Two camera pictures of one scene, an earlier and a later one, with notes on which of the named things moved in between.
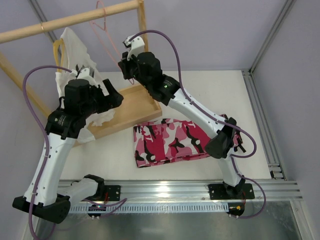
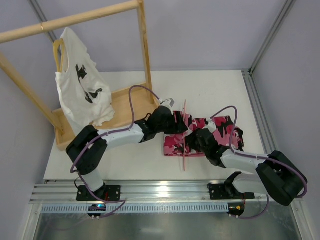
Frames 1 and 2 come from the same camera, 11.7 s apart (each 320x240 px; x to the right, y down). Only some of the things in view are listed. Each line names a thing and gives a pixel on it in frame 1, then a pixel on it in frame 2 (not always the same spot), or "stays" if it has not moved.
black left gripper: [110, 95] to [178, 122]
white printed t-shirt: [76, 57] stays
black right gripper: [125, 68] to [200, 139]
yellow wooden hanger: [57, 44] stays
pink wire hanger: [107, 36] to [184, 128]
